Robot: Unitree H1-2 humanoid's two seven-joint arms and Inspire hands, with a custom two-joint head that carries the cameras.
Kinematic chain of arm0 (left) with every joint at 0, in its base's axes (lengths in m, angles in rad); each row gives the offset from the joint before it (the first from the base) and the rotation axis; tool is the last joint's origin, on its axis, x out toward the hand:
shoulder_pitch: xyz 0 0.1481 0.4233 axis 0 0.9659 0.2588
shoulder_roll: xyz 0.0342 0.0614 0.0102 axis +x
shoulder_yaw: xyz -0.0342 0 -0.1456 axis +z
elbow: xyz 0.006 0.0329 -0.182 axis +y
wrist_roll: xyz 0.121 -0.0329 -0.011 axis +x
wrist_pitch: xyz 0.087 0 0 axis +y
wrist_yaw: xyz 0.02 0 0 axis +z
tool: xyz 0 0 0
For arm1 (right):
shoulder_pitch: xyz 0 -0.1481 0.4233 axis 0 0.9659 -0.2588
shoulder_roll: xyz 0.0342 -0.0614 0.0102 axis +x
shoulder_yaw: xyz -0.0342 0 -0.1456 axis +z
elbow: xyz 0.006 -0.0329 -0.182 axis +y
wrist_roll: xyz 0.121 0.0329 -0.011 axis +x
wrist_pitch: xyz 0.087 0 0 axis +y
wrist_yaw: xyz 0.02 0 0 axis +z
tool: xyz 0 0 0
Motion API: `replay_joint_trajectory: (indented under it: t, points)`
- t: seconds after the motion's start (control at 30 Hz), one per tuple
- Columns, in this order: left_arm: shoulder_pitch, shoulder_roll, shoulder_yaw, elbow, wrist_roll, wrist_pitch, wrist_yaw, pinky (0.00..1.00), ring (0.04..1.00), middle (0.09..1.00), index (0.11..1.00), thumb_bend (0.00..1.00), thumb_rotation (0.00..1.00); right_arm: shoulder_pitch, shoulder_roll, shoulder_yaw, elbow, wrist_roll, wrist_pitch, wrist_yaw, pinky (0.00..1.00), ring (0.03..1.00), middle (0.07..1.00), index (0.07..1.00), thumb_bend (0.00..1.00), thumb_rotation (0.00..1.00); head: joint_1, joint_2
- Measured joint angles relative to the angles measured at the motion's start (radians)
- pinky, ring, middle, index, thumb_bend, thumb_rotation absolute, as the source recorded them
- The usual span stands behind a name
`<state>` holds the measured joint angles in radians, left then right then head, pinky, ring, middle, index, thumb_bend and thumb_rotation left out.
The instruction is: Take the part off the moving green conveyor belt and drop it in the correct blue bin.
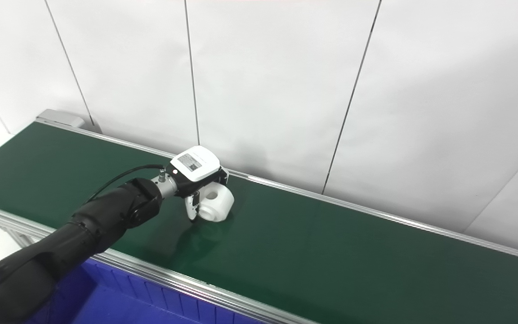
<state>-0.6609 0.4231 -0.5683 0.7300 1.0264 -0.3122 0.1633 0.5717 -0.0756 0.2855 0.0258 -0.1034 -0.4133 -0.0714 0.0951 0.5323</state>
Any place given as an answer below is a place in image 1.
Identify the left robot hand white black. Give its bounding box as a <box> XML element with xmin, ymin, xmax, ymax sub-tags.
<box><xmin>165</xmin><ymin>145</ymin><xmax>230</xmax><ymax>221</ymax></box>

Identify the white round part with hole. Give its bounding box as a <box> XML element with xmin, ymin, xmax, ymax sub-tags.
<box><xmin>195</xmin><ymin>184</ymin><xmax>235</xmax><ymax>222</ymax></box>

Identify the green conveyor belt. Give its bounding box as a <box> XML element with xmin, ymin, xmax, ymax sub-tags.
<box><xmin>0</xmin><ymin>119</ymin><xmax>518</xmax><ymax>324</ymax></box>
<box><xmin>0</xmin><ymin>122</ymin><xmax>518</xmax><ymax>324</ymax></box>

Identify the grey conveyor end housing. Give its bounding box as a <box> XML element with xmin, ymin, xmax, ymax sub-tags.
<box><xmin>36</xmin><ymin>109</ymin><xmax>86</xmax><ymax>130</ymax></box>

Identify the blue plastic bin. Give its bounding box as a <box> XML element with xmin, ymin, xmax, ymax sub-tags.
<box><xmin>25</xmin><ymin>259</ymin><xmax>264</xmax><ymax>324</ymax></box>

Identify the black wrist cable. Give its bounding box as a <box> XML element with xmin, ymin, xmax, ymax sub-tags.
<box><xmin>86</xmin><ymin>164</ymin><xmax>166</xmax><ymax>204</ymax></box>

